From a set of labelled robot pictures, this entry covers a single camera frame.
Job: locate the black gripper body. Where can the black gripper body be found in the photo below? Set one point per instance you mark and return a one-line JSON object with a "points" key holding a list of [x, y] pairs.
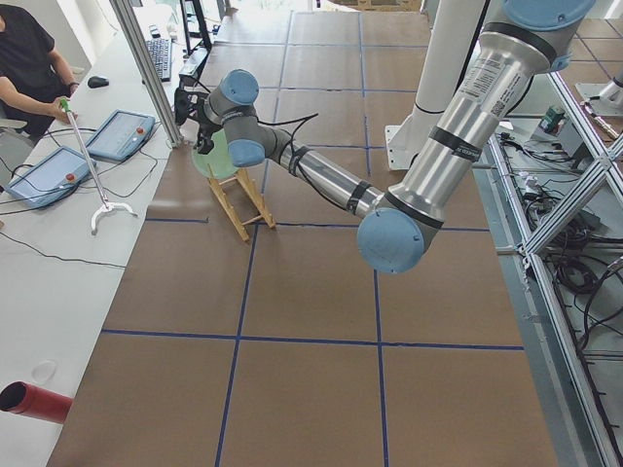
{"points": [[202, 129]]}

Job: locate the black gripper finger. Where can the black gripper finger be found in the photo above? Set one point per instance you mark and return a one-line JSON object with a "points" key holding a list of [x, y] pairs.
{"points": [[204, 144]]}

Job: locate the light green plate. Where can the light green plate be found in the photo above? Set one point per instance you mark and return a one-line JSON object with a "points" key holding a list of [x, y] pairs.
{"points": [[217, 163]]}

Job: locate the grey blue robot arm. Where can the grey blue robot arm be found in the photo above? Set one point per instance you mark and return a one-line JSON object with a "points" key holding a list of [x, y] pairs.
{"points": [[479, 64]]}

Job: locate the wooden plate rack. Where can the wooden plate rack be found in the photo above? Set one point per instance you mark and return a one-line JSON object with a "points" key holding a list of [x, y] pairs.
{"points": [[241, 200]]}

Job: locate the person's hand on stick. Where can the person's hand on stick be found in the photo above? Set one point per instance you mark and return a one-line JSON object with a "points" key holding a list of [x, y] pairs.
{"points": [[62, 112]]}

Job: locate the black keyboard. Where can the black keyboard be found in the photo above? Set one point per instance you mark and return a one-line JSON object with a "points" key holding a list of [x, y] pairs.
{"points": [[159, 50]]}

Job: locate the far blue teach pendant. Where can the far blue teach pendant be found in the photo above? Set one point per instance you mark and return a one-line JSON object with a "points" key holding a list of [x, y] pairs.
{"points": [[120, 136]]}

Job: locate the blue teach pendant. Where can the blue teach pendant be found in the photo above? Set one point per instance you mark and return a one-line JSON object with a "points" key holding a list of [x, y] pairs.
{"points": [[120, 136], [51, 179]]}

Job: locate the black computer mouse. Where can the black computer mouse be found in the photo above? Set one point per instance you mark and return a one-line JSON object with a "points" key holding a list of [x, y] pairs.
{"points": [[96, 82]]}

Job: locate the white grabber stick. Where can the white grabber stick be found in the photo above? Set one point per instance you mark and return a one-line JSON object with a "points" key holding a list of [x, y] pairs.
{"points": [[107, 206]]}

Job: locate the near blue teach pendant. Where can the near blue teach pendant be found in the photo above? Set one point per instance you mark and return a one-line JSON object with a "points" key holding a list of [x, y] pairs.
{"points": [[51, 179]]}

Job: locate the person in black shirt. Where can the person in black shirt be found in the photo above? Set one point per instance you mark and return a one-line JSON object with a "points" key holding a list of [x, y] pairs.
{"points": [[33, 72]]}

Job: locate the red cylinder tube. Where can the red cylinder tube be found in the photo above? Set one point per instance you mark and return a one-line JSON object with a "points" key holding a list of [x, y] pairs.
{"points": [[36, 402]]}

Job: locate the green white box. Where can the green white box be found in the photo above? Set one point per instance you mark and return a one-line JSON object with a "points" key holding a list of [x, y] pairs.
{"points": [[552, 119]]}

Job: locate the aluminium frame post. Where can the aluminium frame post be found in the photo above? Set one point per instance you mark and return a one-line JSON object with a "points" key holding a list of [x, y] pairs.
{"points": [[124, 12]]}

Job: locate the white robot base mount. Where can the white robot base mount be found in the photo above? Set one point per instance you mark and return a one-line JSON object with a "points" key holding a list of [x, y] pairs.
{"points": [[401, 146]]}

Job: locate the aluminium frame rail structure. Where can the aluminium frame rail structure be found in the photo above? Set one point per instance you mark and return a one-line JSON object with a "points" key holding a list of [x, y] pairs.
{"points": [[556, 204]]}

